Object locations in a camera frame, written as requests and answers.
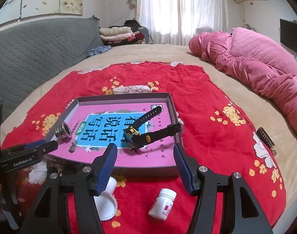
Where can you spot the pink quilted duvet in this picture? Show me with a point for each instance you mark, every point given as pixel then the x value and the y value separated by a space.
pixel 248 61

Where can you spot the white curtain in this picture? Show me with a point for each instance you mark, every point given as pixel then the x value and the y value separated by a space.
pixel 187 9

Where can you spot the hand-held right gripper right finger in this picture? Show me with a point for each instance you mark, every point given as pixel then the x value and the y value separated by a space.
pixel 183 168

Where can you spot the black and yellow digital watch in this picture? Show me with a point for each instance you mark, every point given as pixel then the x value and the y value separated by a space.
pixel 133 136

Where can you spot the white plastic screw cap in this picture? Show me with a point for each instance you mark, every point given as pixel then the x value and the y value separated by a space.
pixel 105 204

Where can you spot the pink book with blue label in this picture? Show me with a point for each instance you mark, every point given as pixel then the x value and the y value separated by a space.
pixel 160 156

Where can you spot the blue knitted cloth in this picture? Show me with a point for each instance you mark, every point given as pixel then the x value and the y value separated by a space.
pixel 97 51

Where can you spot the pile of dark clothes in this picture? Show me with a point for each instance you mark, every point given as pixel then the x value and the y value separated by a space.
pixel 138 33

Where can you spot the stack of folded light clothes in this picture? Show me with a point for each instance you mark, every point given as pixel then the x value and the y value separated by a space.
pixel 114 35

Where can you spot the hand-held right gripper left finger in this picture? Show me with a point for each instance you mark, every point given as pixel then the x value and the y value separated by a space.
pixel 107 168

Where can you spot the black flat television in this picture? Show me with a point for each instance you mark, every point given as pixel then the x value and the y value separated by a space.
pixel 289 35

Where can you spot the red floral blanket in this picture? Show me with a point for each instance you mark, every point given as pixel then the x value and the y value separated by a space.
pixel 199 102

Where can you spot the grey cardboard box tray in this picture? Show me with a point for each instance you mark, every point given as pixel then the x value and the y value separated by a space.
pixel 172 109

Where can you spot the grey quilted sofa cover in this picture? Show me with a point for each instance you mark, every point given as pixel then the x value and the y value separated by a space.
pixel 36 61

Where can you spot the white pill bottle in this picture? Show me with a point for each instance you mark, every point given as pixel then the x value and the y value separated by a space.
pixel 161 207

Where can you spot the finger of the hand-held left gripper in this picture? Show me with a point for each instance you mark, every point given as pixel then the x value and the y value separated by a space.
pixel 35 145
pixel 49 147

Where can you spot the small grey ribbon bow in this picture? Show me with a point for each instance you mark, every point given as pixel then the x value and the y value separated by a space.
pixel 74 148

